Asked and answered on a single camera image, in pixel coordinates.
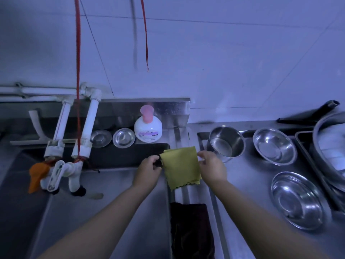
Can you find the white plastic bottle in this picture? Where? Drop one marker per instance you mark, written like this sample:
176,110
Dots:
148,132

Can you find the stainless steel sink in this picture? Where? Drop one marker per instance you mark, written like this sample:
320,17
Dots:
107,183

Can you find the large steel basin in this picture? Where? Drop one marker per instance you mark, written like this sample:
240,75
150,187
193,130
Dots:
316,153

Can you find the person's right forearm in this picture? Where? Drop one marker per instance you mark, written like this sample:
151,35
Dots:
264,229

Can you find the small steel bowl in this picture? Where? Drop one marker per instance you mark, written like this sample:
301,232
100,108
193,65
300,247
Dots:
275,146

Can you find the white plastic faucet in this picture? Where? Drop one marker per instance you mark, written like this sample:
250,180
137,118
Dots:
75,172

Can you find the dark cleaning cloth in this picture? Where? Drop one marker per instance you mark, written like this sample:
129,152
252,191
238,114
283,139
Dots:
191,231

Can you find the medium steel bowl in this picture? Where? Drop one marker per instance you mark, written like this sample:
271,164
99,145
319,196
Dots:
299,202

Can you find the white plastic squeegee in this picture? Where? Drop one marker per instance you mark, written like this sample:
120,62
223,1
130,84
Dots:
35,124

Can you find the steel cup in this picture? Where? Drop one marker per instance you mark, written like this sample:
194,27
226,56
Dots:
226,137

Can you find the stack of white dishes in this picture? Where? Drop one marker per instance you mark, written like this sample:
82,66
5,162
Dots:
331,140

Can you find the person's left hand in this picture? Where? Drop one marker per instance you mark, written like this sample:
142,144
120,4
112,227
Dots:
148,175

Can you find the yellow woven cloth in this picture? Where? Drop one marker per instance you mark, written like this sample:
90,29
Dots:
180,167

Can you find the person's left forearm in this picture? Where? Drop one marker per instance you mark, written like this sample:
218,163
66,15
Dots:
94,229

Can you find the white wall water pipe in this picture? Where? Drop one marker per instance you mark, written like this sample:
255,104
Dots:
40,91

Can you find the rectangular metal tray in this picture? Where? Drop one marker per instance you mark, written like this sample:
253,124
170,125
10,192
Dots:
304,142

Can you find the person's right hand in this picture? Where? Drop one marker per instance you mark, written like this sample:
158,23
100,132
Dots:
213,169

